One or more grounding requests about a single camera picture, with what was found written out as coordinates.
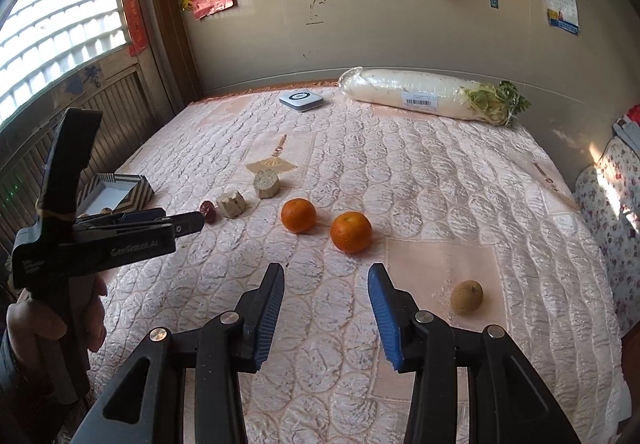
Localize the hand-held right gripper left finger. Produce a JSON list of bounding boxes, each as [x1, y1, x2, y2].
[[70, 263, 286, 444]]

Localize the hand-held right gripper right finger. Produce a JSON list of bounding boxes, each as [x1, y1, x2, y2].
[[367, 263, 583, 444]]

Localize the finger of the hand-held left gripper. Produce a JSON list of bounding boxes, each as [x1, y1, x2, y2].
[[150, 211, 206, 240], [77, 207, 168, 227]]

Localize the chevron patterned shallow box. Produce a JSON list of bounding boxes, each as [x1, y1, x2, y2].
[[75, 172, 156, 220]]

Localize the jagged pale sugarcane chunk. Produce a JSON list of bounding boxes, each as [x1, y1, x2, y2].
[[218, 191, 248, 219]]

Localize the round pale sugarcane chunk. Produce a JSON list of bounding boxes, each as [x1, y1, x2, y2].
[[253, 169, 281, 199]]

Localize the large orange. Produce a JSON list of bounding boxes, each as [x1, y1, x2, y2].
[[330, 211, 373, 255]]

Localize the medium orange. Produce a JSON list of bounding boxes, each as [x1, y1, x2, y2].
[[280, 198, 317, 233]]

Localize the person's left forearm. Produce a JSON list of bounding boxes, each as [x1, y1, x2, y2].
[[0, 324, 56, 427]]

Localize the person's left hand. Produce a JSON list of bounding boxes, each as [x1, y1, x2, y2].
[[6, 274, 108, 355]]

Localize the gold fan tag with tassel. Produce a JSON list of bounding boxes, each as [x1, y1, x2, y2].
[[245, 134, 299, 175]]

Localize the white flat square device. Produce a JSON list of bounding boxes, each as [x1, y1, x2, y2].
[[278, 89, 326, 113]]

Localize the red paper couplet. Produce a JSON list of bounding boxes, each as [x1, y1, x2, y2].
[[122, 0, 149, 57]]

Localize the bright lattice window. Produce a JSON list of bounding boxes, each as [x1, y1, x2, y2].
[[0, 0, 128, 125]]

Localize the plastic wrapped white radish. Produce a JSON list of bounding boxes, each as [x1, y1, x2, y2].
[[337, 66, 532, 128]]

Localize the grey-blue garment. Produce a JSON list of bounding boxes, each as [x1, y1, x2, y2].
[[614, 116, 640, 150]]

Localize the wooden slatted wall panel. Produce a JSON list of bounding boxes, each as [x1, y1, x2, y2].
[[0, 69, 166, 250]]

